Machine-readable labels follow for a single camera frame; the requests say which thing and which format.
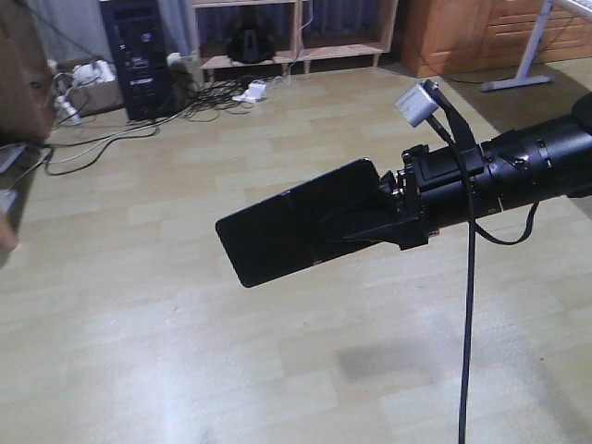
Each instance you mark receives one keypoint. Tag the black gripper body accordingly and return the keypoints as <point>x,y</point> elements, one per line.
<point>429,194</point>

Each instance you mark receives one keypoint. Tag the black smartphone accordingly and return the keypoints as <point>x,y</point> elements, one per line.
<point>301,227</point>

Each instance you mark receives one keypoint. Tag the white power strip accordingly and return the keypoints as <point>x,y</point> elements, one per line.
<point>253,94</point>

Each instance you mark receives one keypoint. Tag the cardboard box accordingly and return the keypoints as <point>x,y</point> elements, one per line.
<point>86,87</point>

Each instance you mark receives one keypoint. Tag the wooden cabinet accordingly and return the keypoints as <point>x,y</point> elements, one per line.
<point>448,37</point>

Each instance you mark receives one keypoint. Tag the black bag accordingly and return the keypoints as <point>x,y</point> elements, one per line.
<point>250,45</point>

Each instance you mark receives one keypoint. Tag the black computer tower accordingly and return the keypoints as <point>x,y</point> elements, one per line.
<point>136,41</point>

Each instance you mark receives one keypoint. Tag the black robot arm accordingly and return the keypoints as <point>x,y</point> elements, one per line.
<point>517,168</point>

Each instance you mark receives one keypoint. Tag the grey desk leg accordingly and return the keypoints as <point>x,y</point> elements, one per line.
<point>522,77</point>

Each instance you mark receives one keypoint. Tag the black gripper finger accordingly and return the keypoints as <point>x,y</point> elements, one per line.
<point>372,228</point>

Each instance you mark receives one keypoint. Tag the wooden open shelf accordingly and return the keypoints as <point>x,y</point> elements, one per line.
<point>303,33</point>

